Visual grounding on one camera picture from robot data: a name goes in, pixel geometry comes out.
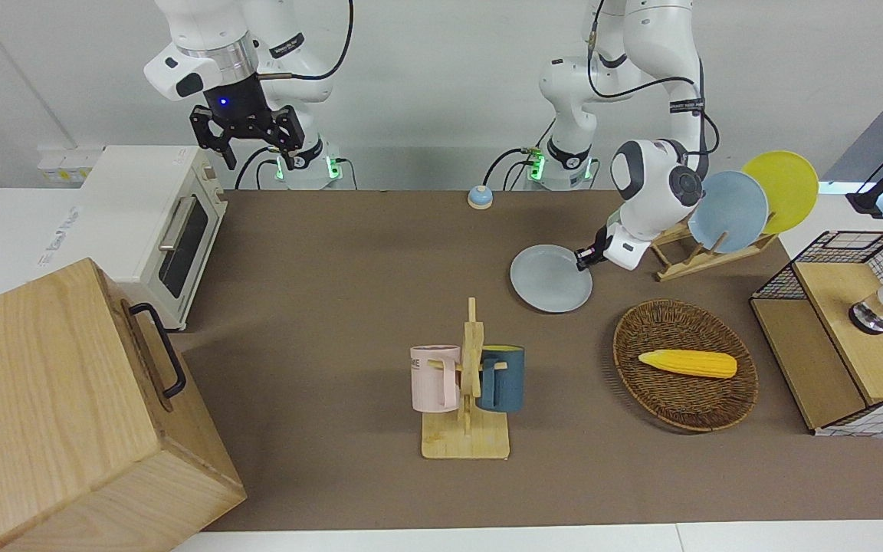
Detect black box handle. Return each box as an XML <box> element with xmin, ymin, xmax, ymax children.
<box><xmin>129</xmin><ymin>303</ymin><xmax>187</xmax><ymax>399</ymax></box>

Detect wire grid wooden shelf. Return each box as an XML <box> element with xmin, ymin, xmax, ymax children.
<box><xmin>750</xmin><ymin>230</ymin><xmax>883</xmax><ymax>438</ymax></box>

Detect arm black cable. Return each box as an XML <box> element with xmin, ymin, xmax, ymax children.
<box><xmin>258</xmin><ymin>0</ymin><xmax>356</xmax><ymax>82</ymax></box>
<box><xmin>583</xmin><ymin>0</ymin><xmax>721</xmax><ymax>181</ymax></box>

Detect white toaster oven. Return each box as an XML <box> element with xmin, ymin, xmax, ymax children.
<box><xmin>31</xmin><ymin>144</ymin><xmax>229</xmax><ymax>332</ymax></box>

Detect yellow corn cob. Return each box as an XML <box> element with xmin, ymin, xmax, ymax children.
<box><xmin>638</xmin><ymin>350</ymin><xmax>738</xmax><ymax>379</ymax></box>

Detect yellow plate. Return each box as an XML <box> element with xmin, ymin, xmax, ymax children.
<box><xmin>740</xmin><ymin>150</ymin><xmax>820</xmax><ymax>235</ymax></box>

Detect oven door handle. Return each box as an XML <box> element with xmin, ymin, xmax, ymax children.
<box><xmin>158</xmin><ymin>195</ymin><xmax>197</xmax><ymax>252</ymax></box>

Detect wooden plate rack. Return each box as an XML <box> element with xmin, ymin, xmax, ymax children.
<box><xmin>650</xmin><ymin>218</ymin><xmax>780</xmax><ymax>282</ymax></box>

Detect wooden mug rack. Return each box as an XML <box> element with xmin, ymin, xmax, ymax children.
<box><xmin>421</xmin><ymin>297</ymin><xmax>510</xmax><ymax>461</ymax></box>

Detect white wall socket strip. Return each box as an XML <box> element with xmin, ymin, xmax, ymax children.
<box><xmin>37</xmin><ymin>149</ymin><xmax>103</xmax><ymax>185</ymax></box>

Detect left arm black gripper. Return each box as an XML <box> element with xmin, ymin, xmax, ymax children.
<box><xmin>576</xmin><ymin>224</ymin><xmax>615</xmax><ymax>271</ymax></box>

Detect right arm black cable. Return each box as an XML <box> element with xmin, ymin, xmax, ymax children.
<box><xmin>258</xmin><ymin>0</ymin><xmax>356</xmax><ymax>82</ymax></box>

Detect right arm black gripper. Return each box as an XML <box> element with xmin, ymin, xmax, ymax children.
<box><xmin>190</xmin><ymin>73</ymin><xmax>307</xmax><ymax>171</ymax></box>

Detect dark blue mug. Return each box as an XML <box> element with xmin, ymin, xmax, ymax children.
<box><xmin>478</xmin><ymin>345</ymin><xmax>526</xmax><ymax>413</ymax></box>

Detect brown table mat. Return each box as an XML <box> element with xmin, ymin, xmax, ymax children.
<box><xmin>177</xmin><ymin>189</ymin><xmax>883</xmax><ymax>532</ymax></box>

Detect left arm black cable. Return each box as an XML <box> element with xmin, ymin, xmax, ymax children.
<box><xmin>583</xmin><ymin>0</ymin><xmax>721</xmax><ymax>181</ymax></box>

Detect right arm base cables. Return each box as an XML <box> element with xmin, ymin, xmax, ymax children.
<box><xmin>235</xmin><ymin>146</ymin><xmax>281</xmax><ymax>190</ymax></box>

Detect gray round plate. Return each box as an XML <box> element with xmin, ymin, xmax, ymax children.
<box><xmin>510</xmin><ymin>244</ymin><xmax>594</xmax><ymax>314</ymax></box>

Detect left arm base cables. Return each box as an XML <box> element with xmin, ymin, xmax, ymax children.
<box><xmin>484</xmin><ymin>126</ymin><xmax>553</xmax><ymax>191</ymax></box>

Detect light blue plate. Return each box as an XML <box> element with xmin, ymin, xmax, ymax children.
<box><xmin>688</xmin><ymin>170</ymin><xmax>770</xmax><ymax>255</ymax></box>

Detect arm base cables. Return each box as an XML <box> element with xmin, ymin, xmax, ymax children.
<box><xmin>484</xmin><ymin>126</ymin><xmax>553</xmax><ymax>191</ymax></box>
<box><xmin>235</xmin><ymin>146</ymin><xmax>281</xmax><ymax>190</ymax></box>

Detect light wooden box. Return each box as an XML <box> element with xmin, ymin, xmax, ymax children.
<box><xmin>0</xmin><ymin>258</ymin><xmax>248</xmax><ymax>552</ymax></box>

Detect brown wicker basket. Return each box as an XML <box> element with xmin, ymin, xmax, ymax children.
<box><xmin>613</xmin><ymin>299</ymin><xmax>759</xmax><ymax>432</ymax></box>

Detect pink mug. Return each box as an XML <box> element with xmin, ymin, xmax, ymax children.
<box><xmin>409</xmin><ymin>345</ymin><xmax>461</xmax><ymax>413</ymax></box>

